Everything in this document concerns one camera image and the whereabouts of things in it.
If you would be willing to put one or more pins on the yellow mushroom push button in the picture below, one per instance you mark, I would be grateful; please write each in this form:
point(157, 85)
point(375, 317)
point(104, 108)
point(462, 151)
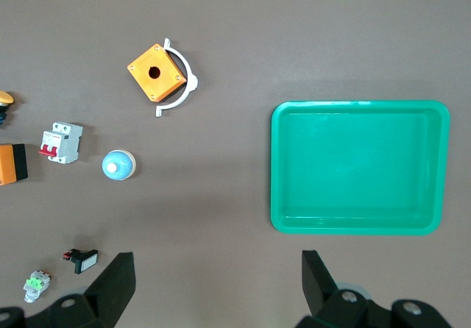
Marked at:
point(4, 98)

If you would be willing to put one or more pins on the blue dome buzzer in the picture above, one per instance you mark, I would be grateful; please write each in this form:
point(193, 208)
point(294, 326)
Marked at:
point(123, 166)

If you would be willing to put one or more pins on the orange push-button box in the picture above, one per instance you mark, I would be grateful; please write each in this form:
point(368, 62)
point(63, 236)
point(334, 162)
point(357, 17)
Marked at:
point(165, 81)
point(7, 164)

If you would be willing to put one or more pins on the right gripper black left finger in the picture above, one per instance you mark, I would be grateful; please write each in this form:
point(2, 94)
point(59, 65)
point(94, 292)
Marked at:
point(110, 291)

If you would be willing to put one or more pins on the black indicator switch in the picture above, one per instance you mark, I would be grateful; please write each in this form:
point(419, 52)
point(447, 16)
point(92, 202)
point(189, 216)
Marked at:
point(85, 262)

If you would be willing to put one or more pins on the green and white switch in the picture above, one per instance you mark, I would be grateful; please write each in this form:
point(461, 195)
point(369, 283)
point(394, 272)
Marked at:
point(35, 284)

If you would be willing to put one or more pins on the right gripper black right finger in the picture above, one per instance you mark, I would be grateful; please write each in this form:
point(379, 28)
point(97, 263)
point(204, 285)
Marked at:
point(320, 298)

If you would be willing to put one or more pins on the white circuit breaker red lever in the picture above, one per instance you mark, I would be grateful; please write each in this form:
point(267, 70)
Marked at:
point(64, 144)

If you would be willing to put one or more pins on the green plastic tray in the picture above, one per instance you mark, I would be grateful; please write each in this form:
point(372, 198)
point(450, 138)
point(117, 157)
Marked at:
point(360, 166)

